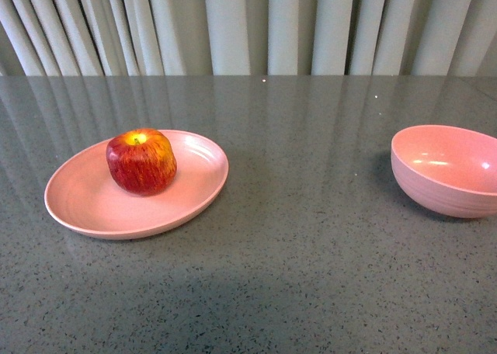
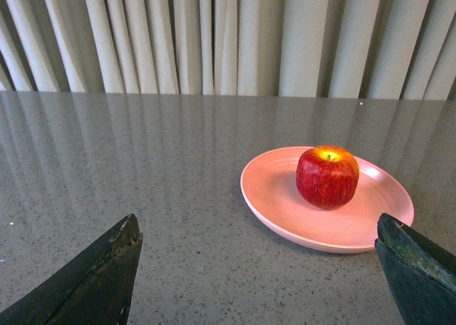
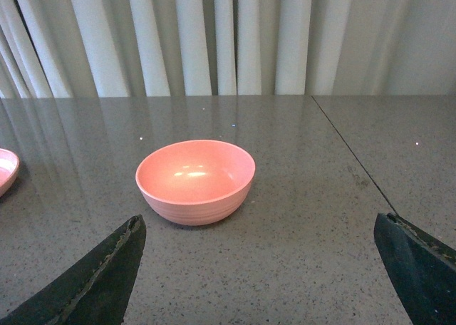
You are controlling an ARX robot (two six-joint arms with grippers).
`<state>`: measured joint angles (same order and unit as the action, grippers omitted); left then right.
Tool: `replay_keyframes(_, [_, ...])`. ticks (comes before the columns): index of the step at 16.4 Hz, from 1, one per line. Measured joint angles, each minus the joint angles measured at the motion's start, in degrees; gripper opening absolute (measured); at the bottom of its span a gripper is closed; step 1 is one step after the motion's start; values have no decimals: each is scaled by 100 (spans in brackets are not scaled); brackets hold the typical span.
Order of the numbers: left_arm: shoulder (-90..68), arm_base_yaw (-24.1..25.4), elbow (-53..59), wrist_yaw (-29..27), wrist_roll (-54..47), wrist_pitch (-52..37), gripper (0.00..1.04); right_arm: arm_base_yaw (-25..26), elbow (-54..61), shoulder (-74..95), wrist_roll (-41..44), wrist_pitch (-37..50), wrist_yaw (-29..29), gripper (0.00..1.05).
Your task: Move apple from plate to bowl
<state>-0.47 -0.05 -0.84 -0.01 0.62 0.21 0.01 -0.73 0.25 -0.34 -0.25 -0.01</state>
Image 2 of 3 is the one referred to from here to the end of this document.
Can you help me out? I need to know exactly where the pink plate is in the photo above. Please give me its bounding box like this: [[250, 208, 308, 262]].
[[240, 146, 415, 254]]

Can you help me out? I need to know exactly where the white pleated curtain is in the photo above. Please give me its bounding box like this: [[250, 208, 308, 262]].
[[1, 0, 455, 100]]

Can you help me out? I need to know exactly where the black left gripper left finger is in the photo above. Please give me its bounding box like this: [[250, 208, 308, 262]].
[[1, 214, 143, 324]]

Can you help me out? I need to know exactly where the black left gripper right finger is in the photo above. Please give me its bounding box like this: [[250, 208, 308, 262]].
[[375, 213, 455, 324]]

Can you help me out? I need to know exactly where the red yellow apple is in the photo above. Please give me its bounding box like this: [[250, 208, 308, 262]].
[[296, 145, 360, 210]]

